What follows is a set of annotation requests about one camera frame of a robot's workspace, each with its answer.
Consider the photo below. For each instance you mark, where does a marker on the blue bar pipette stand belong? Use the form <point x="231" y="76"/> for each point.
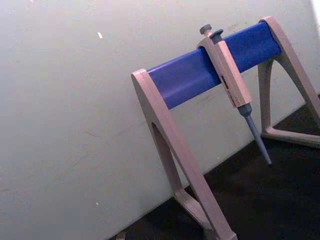
<point x="182" y="80"/>

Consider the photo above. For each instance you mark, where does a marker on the pale grey pipette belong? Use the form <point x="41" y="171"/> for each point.
<point x="231" y="80"/>

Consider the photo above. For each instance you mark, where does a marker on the black table cloth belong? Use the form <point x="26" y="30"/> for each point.
<point x="262" y="200"/>

